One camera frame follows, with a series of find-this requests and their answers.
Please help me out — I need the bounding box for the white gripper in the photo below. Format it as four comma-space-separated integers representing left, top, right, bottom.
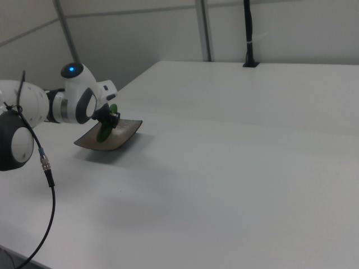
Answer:
93, 79, 122, 127

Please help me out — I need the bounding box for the green cucumber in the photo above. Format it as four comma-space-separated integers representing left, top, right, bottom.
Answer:
96, 104, 119, 143

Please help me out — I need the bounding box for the square brown ceramic plate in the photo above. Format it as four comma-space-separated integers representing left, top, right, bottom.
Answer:
73, 118, 143, 154

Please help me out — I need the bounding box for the black cable with metal connector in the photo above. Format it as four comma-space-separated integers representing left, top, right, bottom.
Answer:
0, 69, 57, 269

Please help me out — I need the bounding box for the black camera pole with base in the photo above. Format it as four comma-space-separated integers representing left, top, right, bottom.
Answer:
242, 0, 260, 69

